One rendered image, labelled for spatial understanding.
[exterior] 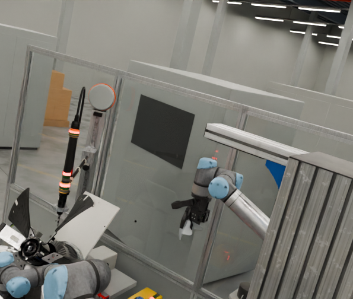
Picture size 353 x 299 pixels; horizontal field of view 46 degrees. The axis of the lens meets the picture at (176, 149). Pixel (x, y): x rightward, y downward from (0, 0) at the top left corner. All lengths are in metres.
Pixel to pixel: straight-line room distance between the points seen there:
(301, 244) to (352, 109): 6.38
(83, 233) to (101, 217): 0.13
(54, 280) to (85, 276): 0.09
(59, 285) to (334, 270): 0.77
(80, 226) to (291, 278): 1.40
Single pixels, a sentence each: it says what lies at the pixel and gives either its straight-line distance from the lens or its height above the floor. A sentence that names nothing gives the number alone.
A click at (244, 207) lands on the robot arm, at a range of 1.55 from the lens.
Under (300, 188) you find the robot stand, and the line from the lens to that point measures 1.12.
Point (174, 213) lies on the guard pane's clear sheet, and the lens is 2.41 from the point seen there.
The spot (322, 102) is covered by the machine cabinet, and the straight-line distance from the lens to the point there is 7.71.
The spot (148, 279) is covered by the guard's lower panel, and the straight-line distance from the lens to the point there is 2.62.
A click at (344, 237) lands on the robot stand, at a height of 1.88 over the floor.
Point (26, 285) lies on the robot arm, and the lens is 1.71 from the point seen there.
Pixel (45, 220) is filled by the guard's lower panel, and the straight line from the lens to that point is 3.15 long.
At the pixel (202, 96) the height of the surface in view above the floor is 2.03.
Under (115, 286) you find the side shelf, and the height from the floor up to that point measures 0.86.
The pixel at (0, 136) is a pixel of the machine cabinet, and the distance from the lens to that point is 7.63.
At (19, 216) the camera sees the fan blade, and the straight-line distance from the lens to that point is 2.26.
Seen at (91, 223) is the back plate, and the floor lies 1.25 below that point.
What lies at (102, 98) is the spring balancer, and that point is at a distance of 2.47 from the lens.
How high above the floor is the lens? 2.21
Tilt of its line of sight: 12 degrees down
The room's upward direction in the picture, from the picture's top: 13 degrees clockwise
